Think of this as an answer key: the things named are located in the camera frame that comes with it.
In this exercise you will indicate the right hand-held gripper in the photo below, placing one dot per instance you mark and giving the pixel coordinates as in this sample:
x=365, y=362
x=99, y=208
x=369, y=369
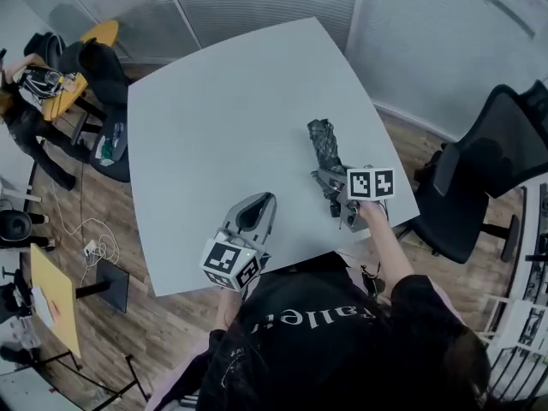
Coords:
x=370, y=184

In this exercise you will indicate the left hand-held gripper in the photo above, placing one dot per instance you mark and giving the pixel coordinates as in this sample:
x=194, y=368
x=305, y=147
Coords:
x=224, y=259

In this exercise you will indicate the plaid umbrella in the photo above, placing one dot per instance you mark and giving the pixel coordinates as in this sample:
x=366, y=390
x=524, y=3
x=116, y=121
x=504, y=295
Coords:
x=325, y=148

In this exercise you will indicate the person's right forearm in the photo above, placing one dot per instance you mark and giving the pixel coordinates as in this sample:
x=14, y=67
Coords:
x=385, y=246

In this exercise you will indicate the person's left forearm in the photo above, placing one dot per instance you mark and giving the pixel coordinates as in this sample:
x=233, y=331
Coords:
x=226, y=311

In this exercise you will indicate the light grey table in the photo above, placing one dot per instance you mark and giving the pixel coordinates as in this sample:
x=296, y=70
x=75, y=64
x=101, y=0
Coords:
x=240, y=135

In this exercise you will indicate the person's black printed shirt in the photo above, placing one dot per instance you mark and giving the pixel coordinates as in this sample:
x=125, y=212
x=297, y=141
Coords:
x=299, y=293

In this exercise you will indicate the black mesh office chair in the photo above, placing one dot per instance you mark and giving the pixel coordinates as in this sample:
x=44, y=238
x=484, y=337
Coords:
x=479, y=186

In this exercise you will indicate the green white packet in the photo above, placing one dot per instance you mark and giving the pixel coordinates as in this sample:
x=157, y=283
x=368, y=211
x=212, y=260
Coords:
x=105, y=150

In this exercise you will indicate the white power strip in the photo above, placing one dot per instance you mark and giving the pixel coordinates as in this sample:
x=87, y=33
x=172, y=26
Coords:
x=90, y=248

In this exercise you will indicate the black padded office chair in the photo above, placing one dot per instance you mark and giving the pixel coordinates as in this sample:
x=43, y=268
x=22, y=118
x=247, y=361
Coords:
x=105, y=79

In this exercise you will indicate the large yellow table top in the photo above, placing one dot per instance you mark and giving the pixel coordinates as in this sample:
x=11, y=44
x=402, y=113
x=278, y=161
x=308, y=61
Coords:
x=55, y=298

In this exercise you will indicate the white metal shelf rack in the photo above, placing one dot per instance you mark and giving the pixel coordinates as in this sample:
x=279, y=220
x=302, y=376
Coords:
x=535, y=272

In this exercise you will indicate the small yellow side table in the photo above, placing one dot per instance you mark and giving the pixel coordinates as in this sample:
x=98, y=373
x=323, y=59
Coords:
x=62, y=103

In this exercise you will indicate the white paper sheet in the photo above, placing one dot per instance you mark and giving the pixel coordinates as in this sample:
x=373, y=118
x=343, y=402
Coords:
x=45, y=308

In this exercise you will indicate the black headset rig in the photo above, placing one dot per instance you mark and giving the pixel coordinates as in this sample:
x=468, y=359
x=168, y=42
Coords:
x=40, y=81

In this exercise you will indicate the black table pedestal base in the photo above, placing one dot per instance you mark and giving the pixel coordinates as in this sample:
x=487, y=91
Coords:
x=113, y=285

